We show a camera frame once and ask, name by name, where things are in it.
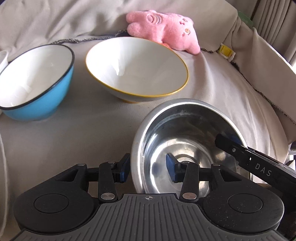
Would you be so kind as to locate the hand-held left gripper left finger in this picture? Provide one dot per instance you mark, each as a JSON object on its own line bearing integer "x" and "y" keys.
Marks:
{"x": 125, "y": 170}

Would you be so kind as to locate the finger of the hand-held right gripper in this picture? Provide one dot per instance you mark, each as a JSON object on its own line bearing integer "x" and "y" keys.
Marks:
{"x": 229, "y": 144}

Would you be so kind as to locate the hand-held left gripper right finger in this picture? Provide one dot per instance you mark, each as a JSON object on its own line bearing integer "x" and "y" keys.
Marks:
{"x": 171, "y": 169}

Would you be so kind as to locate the stainless steel bowl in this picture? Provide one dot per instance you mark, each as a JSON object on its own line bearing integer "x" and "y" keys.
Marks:
{"x": 196, "y": 139}

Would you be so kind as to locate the white bowl with yellow rim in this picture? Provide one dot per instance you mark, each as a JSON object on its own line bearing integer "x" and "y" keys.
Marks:
{"x": 138, "y": 67}

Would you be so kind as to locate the blue bowl with black rim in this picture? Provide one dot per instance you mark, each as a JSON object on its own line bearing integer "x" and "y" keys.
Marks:
{"x": 34, "y": 69}

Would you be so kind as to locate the plain white bowl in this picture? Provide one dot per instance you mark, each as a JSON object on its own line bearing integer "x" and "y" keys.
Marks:
{"x": 3, "y": 60}

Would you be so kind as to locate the yellow white plastic clip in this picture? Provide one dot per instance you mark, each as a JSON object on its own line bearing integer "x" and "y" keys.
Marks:
{"x": 224, "y": 50}

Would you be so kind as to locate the green object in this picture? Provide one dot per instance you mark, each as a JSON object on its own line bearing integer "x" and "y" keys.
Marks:
{"x": 246, "y": 20}

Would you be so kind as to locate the beige curtain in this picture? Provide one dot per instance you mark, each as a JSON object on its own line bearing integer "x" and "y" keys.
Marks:
{"x": 277, "y": 25}

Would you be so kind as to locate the pink plush toy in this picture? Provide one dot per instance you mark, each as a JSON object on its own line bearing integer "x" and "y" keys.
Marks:
{"x": 166, "y": 27}

